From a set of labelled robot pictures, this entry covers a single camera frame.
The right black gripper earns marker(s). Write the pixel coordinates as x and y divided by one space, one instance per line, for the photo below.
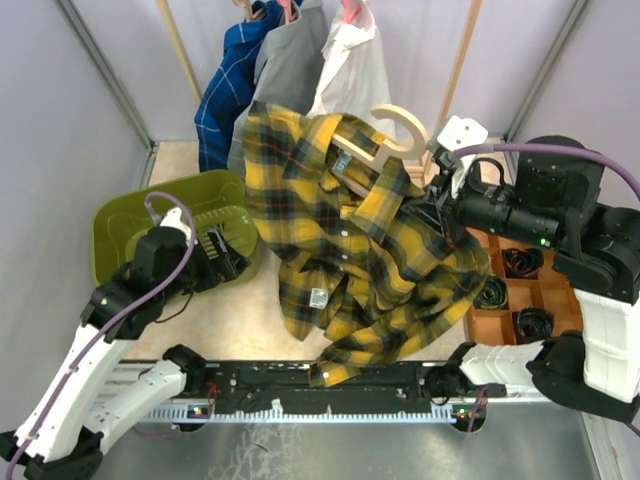
436 205

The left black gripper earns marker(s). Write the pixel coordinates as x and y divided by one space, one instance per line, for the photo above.
226 266

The light wooden hanger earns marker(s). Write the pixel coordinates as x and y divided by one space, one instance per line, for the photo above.
414 149

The yellow plaid flannel shirt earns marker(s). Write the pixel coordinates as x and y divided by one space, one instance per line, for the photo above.
379 282

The white shirt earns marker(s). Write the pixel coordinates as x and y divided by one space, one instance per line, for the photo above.
354 77

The pink plastic hanger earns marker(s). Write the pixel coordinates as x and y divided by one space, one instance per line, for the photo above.
352 10

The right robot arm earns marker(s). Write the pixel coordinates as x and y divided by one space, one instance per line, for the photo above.
544 193

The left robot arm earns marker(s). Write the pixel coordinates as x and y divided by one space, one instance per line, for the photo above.
67 435

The blue plaid hanging shirt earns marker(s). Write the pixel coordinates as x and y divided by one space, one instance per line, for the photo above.
232 87

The grey hanging shirt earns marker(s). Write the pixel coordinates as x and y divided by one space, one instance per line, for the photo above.
290 60

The olive green plastic basket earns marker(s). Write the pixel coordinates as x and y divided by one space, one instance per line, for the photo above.
215 198

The wooden compartment tray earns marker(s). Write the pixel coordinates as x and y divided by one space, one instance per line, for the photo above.
550 291

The wooden clothes rack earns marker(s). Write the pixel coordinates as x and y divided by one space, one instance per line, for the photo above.
419 170

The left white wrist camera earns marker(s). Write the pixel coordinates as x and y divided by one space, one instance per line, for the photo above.
174 219

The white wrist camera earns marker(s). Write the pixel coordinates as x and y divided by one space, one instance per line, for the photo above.
454 134
174 219

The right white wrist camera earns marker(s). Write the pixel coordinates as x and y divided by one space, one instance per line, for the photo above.
454 134

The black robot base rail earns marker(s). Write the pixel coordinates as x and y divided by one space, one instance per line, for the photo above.
269 392

